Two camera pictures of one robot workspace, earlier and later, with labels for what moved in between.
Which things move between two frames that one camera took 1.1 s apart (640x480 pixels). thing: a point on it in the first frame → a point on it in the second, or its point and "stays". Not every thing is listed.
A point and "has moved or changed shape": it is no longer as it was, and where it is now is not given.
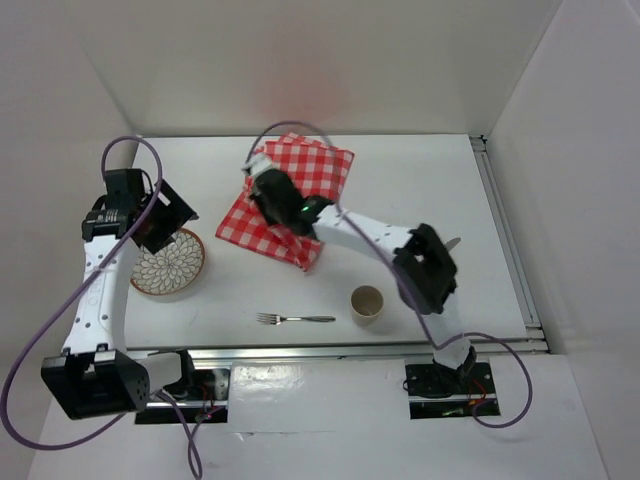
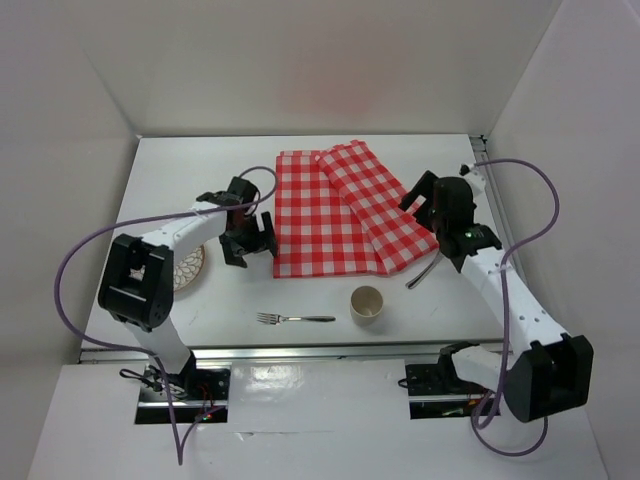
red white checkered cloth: x=315 y=170 has moved or changed shape
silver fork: x=278 y=320 stays
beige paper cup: x=366 y=302 stays
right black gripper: x=260 y=199 → x=425 y=187
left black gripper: x=176 y=213 → x=261 y=240
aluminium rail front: x=439 y=350 stays
